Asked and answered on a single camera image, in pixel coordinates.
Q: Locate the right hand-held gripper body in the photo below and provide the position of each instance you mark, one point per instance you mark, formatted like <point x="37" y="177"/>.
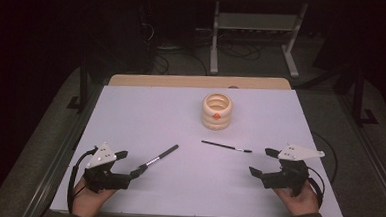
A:
<point x="291" y="177"/>

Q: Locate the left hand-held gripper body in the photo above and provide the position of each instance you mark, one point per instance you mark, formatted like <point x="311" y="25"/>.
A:
<point x="102" y="157"/>

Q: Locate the black marker pen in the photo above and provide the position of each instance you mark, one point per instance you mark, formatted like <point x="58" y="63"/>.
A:
<point x="161" y="156"/>

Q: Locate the thin black pen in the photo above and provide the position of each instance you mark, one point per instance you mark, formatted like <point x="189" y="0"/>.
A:
<point x="219" y="144"/>

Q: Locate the cream ribbed pen holder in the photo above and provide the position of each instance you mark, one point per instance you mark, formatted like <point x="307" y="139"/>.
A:
<point x="216" y="118"/>

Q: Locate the person's right hand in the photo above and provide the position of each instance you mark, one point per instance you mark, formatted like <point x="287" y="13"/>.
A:
<point x="301" y="204"/>

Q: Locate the person's left hand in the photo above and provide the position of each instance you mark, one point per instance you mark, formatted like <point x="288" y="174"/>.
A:
<point x="87" y="203"/>

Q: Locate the white board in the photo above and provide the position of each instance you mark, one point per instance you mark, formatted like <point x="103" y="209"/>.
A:
<point x="180" y="114"/>

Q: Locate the black metal stand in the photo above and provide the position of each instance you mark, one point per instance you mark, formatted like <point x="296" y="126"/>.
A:
<point x="83" y="82"/>
<point x="358" y="97"/>

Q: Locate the wooden table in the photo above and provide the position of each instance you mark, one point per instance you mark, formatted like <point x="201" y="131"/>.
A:
<point x="182" y="80"/>

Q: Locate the grey metal stand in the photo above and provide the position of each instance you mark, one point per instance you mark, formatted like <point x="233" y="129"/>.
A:
<point x="252" y="21"/>

